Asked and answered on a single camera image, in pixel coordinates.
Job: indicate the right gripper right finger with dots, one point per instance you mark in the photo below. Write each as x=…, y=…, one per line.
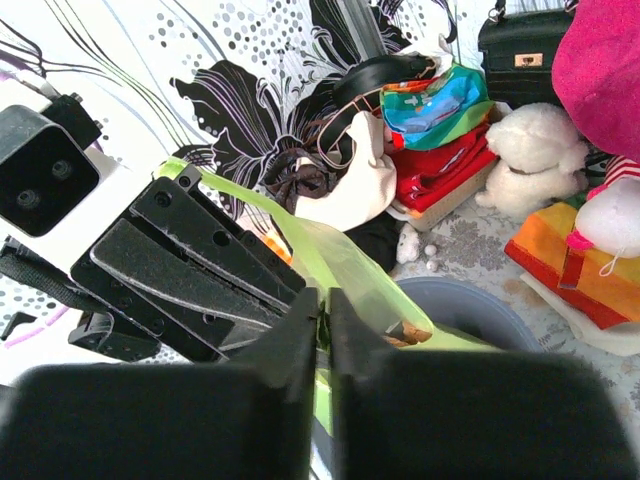
x=434, y=414

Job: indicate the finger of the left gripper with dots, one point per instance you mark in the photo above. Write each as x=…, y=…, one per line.
x=180, y=211
x=136, y=272

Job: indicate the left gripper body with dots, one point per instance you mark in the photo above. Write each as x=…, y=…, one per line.
x=45, y=172

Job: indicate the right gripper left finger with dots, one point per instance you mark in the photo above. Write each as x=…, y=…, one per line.
x=246, y=418

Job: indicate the green trash bag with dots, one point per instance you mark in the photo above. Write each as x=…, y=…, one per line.
x=328, y=260

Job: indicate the blue-grey trash bin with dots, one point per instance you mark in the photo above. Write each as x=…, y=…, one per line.
x=469, y=309

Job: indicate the cream canvas tote bag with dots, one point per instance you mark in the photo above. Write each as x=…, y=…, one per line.
x=368, y=186

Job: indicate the magenta cloth bag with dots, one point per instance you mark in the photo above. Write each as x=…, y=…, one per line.
x=595, y=74

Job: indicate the black hat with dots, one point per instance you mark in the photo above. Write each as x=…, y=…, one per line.
x=376, y=72

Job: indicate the rainbow striped cloth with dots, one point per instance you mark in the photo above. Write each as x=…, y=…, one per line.
x=540, y=248

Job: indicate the red cloth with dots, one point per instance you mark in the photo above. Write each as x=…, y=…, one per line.
x=425, y=177

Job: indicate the colourful printed cloth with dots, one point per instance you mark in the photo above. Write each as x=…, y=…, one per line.
x=422, y=115

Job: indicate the pink white plush doll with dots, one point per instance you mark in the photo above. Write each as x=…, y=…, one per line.
x=609, y=219

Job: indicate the white fluffy plush lamb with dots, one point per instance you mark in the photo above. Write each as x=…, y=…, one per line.
x=541, y=159

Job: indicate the black leather handbag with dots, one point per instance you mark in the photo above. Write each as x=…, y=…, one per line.
x=518, y=52

